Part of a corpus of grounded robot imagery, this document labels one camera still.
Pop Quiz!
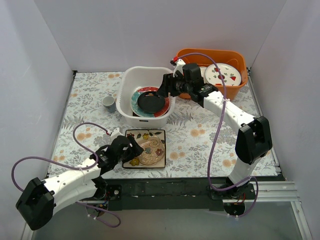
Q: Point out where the square cream floral plate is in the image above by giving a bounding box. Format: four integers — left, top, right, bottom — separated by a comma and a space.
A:
122, 129, 166, 169

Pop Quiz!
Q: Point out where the clear pink glass plate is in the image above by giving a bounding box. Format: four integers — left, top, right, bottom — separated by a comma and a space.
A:
137, 137, 166, 166

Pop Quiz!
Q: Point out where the black bowl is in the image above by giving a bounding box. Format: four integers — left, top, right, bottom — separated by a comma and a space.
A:
137, 91, 166, 114

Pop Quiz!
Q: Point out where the red rimmed round plate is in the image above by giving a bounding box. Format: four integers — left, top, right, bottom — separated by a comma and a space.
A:
130, 86, 170, 118

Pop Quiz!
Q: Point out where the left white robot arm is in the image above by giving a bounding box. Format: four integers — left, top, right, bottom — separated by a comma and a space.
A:
15, 135, 144, 231

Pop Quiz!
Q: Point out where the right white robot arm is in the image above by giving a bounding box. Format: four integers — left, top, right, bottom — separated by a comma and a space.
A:
157, 63, 273, 199

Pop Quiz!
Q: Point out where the white plastic bin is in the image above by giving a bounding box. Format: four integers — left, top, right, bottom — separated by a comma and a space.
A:
116, 66, 176, 129

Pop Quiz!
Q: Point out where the orange plastic bin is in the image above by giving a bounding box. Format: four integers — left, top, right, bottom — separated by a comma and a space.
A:
174, 48, 248, 101

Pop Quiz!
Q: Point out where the white watermelon pattern plate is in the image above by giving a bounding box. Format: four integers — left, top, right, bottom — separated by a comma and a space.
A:
204, 63, 242, 86

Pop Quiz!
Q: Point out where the small white cup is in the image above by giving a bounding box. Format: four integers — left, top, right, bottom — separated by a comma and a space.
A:
102, 95, 116, 113

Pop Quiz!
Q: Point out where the floral table mat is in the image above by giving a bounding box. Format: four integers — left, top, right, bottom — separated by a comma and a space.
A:
47, 70, 278, 180

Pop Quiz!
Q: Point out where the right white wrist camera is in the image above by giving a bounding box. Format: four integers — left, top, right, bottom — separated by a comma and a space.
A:
171, 56, 186, 77

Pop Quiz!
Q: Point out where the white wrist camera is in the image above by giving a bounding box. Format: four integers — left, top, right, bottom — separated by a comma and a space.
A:
171, 56, 186, 77
110, 127, 123, 141

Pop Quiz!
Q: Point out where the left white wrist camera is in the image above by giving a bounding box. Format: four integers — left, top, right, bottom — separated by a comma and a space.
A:
110, 127, 123, 141

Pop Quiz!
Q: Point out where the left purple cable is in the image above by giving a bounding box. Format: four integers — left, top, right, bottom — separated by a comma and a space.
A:
11, 122, 122, 228

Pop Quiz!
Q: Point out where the purple cable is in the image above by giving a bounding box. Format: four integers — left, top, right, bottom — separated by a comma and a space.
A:
178, 52, 259, 218
11, 122, 122, 228

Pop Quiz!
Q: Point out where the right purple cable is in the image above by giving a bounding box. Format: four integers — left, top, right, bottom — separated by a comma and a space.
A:
178, 52, 259, 218

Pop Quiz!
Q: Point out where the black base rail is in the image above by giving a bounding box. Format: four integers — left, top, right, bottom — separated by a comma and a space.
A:
77, 176, 258, 211

